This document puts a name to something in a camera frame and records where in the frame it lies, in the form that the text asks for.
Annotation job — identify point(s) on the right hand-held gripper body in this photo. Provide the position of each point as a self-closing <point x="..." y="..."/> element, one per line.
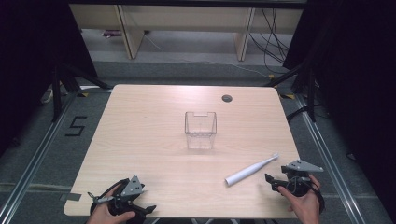
<point x="300" y="166"/>

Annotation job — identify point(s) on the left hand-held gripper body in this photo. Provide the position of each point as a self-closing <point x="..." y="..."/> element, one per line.
<point x="132" y="187"/>

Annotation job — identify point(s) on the white electric toothbrush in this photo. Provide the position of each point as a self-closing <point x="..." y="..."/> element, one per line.
<point x="247" y="172"/>

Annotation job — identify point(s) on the clear plastic container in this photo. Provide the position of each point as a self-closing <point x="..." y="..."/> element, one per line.
<point x="200" y="133"/>

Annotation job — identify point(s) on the person's right hand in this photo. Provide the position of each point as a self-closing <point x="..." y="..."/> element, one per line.
<point x="306" y="207"/>

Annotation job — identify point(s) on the person's left hand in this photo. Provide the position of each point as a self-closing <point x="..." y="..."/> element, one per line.
<point x="102" y="215"/>

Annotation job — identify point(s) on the grey tape strip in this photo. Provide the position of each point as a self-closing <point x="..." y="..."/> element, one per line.
<point x="71" y="196"/>

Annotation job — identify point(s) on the black metal stand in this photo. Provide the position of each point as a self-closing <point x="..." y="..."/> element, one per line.
<point x="311" y="93"/>
<point x="56" y="93"/>

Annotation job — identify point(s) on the small purple object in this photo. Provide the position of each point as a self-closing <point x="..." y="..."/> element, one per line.
<point x="111" y="33"/>

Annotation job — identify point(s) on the light wooden shelf unit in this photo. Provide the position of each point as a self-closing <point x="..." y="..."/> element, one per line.
<point x="186" y="17"/>

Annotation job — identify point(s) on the aluminium floor rail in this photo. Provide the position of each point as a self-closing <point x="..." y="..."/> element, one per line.
<point x="34" y="161"/>
<point x="330" y="161"/>

